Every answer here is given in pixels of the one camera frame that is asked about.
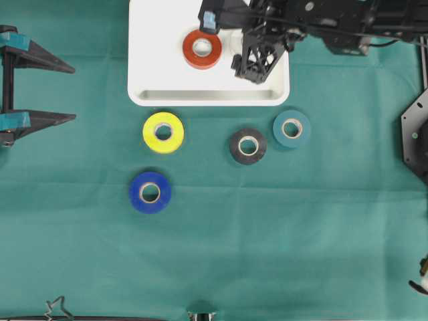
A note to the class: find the yellow tape roll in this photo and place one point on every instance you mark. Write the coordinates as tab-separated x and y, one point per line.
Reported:
163	132

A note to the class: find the metal bracket bottom edge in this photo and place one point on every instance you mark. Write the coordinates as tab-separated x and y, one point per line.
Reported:
201	316

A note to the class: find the teal tape roll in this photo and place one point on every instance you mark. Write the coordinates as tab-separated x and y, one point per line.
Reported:
292	129

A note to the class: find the white tape roll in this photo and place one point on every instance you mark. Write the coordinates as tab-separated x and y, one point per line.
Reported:
236	42

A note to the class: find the white object right edge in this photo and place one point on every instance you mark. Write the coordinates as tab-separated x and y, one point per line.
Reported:
421	287

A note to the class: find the white plastic tray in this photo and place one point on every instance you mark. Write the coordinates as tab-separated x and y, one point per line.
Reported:
158	74

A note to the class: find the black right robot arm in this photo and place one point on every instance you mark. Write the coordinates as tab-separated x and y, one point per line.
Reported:
347	27

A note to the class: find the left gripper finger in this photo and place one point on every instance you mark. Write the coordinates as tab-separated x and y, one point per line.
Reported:
25	122
19	51

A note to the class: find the metal wire clip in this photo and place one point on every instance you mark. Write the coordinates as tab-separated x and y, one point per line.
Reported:
58	303

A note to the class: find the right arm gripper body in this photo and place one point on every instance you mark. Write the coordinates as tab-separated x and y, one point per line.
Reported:
266	37

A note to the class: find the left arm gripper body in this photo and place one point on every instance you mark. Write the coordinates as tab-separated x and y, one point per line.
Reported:
6	87

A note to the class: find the red tape roll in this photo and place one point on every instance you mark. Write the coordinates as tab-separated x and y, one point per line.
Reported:
201	50

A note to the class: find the black tape roll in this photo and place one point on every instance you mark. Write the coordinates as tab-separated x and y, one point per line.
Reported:
247	146

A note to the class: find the blue tape roll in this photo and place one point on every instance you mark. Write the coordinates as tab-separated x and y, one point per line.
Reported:
149	192

